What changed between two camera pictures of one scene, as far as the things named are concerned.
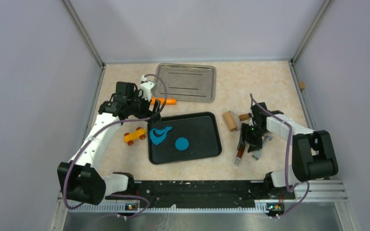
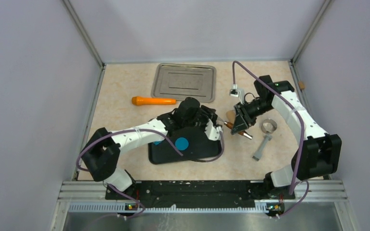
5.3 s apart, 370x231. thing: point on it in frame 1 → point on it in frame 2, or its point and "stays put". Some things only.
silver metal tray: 188,83 stays put
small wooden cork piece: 301,84 stays put
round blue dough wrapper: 182,143 stays put
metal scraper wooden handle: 239,155 → 231,125
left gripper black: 138,95 → 207,113
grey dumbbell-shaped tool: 265,139 stays put
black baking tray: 184,137 stays put
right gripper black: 255,145 → 240,123
